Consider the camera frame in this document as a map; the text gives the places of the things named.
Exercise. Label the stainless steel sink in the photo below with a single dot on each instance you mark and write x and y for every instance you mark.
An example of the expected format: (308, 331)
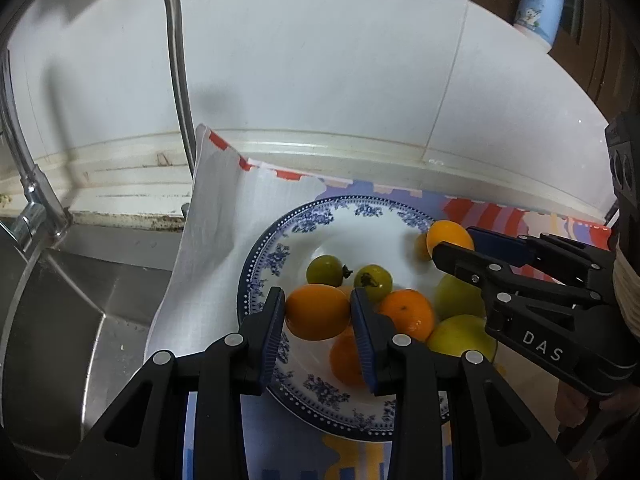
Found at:
(75, 320)

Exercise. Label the green tomato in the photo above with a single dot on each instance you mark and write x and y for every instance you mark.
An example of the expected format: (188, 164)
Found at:
(322, 270)
(372, 282)

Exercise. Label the oval orange citrus fruit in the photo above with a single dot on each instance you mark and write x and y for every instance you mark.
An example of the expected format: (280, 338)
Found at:
(317, 317)

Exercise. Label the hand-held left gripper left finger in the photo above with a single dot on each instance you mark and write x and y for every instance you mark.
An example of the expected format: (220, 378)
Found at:
(275, 330)

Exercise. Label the person's right hand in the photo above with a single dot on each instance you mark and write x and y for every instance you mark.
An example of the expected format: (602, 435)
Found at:
(571, 407)

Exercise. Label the chrome kitchen faucet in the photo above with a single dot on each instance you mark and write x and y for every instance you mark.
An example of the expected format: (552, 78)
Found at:
(172, 35)

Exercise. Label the yellow-green round fruit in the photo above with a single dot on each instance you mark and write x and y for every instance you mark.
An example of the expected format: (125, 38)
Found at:
(460, 342)
(457, 297)

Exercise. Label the white and blue lotion bottle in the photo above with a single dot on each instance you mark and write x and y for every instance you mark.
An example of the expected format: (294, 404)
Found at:
(537, 10)

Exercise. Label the orange mandarin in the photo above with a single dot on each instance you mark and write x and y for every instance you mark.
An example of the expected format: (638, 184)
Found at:
(407, 315)

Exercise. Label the dark brown cabinet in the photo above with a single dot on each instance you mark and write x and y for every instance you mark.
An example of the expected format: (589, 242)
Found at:
(595, 35)

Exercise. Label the colourful printed cloth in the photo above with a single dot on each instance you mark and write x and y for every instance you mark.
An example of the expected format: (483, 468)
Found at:
(215, 220)

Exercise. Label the blue and white patterned plate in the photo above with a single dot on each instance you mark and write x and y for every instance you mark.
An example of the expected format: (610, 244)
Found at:
(360, 240)

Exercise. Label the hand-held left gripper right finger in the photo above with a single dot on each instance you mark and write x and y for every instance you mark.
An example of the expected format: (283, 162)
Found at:
(362, 330)

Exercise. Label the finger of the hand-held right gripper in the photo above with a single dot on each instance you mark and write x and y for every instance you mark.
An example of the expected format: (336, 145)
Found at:
(460, 262)
(495, 245)

